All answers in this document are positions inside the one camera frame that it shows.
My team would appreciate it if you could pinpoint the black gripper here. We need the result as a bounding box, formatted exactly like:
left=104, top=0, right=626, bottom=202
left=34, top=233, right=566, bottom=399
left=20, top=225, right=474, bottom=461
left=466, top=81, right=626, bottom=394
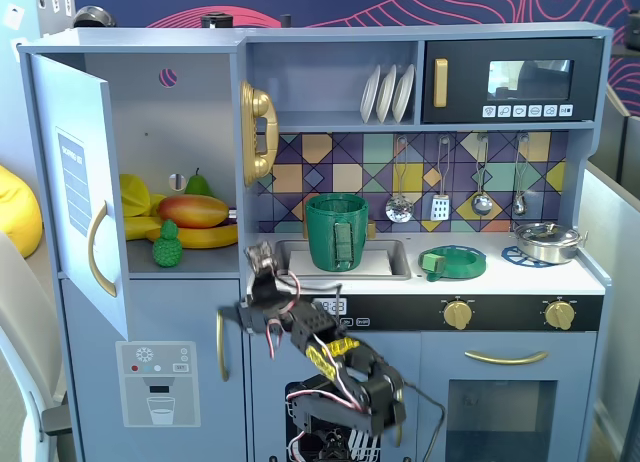
left=243, top=242, right=302, bottom=319

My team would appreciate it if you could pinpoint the green toy pineapple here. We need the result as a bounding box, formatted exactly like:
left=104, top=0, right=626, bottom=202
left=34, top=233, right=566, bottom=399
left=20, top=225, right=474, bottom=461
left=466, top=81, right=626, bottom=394
left=151, top=219, right=184, bottom=269

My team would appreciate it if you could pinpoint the blue cabinet door with list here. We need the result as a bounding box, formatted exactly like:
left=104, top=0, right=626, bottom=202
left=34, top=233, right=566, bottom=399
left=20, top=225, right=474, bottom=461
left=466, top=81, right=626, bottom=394
left=28, top=53, right=132, bottom=342

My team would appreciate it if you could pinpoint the yellow toy banana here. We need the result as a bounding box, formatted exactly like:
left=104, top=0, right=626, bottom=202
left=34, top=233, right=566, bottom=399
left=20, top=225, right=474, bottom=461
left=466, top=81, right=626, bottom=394
left=144, top=221, right=240, bottom=250

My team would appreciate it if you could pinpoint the green printed cup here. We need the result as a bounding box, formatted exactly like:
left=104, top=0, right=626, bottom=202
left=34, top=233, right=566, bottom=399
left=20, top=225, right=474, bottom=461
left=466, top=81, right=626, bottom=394
left=304, top=193, right=371, bottom=273

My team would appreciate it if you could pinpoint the red yellow toy mango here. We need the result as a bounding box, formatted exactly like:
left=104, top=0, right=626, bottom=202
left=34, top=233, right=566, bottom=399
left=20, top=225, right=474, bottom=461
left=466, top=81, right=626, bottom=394
left=157, top=194, right=231, bottom=229

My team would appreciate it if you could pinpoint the green toy pear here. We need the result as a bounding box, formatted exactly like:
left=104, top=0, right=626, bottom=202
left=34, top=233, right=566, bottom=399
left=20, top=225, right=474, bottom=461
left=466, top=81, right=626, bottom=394
left=184, top=167, right=212, bottom=198

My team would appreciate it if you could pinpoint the blue door with dispenser print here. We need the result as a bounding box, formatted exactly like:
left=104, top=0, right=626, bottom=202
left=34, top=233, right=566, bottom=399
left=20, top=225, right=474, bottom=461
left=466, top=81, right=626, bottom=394
left=60, top=277, right=247, bottom=462

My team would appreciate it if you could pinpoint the grey toy sink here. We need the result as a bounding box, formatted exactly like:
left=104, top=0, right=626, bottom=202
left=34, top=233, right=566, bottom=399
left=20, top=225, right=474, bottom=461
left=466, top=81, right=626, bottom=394
left=273, top=238, right=412, bottom=283

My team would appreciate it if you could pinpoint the yellow toy star fruit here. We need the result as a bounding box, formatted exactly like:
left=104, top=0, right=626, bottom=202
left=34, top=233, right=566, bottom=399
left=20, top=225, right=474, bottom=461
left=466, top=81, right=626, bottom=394
left=118, top=173, right=169, bottom=218

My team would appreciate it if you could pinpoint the steel perforated skimmer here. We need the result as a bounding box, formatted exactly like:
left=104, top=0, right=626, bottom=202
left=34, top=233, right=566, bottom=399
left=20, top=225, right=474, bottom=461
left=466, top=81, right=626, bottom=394
left=384, top=135, right=416, bottom=224

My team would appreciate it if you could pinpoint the gold toy telephone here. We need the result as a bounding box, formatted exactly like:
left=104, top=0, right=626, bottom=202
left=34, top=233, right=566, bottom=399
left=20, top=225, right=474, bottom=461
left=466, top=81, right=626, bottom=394
left=238, top=79, right=280, bottom=188

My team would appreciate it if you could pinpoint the steel slotted spatula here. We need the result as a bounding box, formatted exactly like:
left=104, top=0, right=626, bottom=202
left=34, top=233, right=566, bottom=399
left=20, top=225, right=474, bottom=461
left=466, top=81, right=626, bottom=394
left=430, top=135, right=450, bottom=222

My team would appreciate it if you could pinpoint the white toy plate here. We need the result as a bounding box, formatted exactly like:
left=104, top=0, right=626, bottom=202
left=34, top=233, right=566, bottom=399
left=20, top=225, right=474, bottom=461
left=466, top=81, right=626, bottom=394
left=375, top=64, right=399, bottom=124
left=391, top=63, right=416, bottom=124
left=360, top=64, right=382, bottom=124

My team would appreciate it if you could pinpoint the blue wooden toy kitchen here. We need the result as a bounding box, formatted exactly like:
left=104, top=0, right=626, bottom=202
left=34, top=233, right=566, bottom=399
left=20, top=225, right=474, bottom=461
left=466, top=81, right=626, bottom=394
left=17, top=21, right=615, bottom=462

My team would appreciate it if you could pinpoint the blue oven door with window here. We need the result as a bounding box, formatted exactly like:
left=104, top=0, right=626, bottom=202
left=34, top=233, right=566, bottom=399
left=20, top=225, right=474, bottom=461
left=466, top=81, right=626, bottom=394
left=419, top=331, right=599, bottom=462

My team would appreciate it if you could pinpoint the gold stove knob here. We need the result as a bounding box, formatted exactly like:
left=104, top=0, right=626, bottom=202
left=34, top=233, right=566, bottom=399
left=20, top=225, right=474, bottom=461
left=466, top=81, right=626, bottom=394
left=443, top=300, right=474, bottom=331
left=544, top=300, right=576, bottom=331

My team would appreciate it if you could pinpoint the steel ladle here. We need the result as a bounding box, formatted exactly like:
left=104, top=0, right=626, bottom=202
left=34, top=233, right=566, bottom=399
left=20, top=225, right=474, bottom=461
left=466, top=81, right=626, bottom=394
left=470, top=134, right=495, bottom=217

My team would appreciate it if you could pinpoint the black cylinder cap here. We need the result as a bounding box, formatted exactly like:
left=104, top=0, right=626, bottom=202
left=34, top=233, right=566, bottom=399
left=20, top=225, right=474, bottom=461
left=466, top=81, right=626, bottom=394
left=200, top=11, right=234, bottom=29

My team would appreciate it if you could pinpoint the blue round trivet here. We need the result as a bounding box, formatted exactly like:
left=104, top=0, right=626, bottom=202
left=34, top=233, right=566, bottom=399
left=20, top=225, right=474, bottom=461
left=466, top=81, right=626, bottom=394
left=501, top=245, right=566, bottom=269

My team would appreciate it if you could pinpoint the yellow bean bag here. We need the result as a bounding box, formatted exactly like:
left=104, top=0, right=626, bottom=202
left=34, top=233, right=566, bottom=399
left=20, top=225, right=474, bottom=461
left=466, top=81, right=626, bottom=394
left=0, top=164, right=44, bottom=259

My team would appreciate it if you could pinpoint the white office chair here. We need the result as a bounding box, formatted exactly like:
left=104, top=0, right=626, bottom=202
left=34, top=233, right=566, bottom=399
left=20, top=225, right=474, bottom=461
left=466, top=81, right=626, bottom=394
left=0, top=229, right=71, bottom=462

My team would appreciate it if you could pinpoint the steel spoon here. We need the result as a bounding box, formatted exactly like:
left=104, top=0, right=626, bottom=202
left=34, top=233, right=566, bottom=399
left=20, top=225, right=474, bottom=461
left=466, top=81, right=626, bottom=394
left=511, top=133, right=530, bottom=217

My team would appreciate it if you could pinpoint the steel toy pot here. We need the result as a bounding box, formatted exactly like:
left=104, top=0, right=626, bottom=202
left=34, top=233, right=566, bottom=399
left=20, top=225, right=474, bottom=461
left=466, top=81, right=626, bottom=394
left=510, top=231, right=587, bottom=265

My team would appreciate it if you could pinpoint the steel pot lid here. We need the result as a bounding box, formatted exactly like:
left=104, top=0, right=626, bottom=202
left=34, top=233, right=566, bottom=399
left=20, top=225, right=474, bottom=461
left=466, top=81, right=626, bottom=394
left=514, top=220, right=581, bottom=243

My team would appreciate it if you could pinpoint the black round device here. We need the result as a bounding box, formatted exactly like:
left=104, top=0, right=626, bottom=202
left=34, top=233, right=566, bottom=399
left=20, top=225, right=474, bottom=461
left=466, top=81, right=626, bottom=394
left=73, top=5, right=117, bottom=29

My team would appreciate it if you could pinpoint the black microwave door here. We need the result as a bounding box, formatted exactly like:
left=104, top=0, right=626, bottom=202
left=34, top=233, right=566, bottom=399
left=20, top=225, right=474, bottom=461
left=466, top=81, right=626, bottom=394
left=421, top=37, right=605, bottom=125

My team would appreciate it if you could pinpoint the gold straight fridge door handle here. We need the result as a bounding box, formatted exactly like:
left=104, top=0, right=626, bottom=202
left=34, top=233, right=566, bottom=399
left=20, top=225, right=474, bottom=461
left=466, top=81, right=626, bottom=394
left=215, top=309, right=231, bottom=383

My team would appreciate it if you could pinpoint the gold curved cabinet door handle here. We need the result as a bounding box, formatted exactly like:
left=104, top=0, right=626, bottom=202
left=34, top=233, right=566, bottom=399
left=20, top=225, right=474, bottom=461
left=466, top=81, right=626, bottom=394
left=87, top=200, right=119, bottom=298

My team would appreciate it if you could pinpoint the green round dish with handle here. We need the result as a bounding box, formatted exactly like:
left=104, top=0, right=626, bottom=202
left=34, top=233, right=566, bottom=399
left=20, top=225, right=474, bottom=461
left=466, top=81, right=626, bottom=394
left=417, top=245, right=487, bottom=283

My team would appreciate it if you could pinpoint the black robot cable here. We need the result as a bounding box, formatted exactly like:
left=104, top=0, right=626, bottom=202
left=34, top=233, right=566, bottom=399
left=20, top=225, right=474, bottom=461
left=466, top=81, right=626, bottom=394
left=402, top=380, right=447, bottom=462

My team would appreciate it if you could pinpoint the gold microwave handle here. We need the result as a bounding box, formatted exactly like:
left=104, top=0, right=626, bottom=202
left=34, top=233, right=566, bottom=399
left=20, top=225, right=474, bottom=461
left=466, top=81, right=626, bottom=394
left=432, top=57, right=449, bottom=109

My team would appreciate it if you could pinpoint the gold oven door handle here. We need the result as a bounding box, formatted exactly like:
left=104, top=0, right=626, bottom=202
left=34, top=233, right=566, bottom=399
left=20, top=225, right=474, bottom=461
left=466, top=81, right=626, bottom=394
left=464, top=350, right=550, bottom=367

